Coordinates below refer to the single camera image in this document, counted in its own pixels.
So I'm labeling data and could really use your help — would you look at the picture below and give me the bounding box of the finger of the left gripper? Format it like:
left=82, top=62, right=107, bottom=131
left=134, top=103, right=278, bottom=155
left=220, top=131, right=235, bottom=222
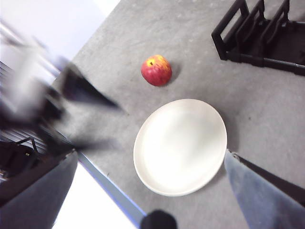
left=47, top=128, right=120, bottom=151
left=61, top=63, right=121, bottom=108

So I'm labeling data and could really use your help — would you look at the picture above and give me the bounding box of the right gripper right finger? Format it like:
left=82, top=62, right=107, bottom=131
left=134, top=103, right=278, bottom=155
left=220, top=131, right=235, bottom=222
left=224, top=149, right=305, bottom=229

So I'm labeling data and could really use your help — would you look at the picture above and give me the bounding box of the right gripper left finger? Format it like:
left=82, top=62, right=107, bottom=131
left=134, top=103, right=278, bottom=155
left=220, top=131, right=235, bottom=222
left=0, top=150, right=79, bottom=229

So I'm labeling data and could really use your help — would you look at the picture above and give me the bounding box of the red yellow apple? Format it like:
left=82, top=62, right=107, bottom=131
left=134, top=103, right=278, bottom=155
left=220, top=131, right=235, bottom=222
left=141, top=54, right=173, bottom=87

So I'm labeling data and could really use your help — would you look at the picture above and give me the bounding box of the cream yellow plate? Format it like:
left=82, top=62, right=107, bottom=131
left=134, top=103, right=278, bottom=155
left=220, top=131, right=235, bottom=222
left=133, top=98, right=227, bottom=197

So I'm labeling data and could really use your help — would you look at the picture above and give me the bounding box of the black plate rack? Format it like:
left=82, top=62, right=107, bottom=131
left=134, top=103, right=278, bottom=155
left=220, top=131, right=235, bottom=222
left=211, top=0, right=305, bottom=77

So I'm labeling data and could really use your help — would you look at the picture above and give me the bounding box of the grey ribbed panel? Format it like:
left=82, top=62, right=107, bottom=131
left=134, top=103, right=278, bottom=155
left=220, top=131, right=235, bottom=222
left=0, top=61, right=48, bottom=153

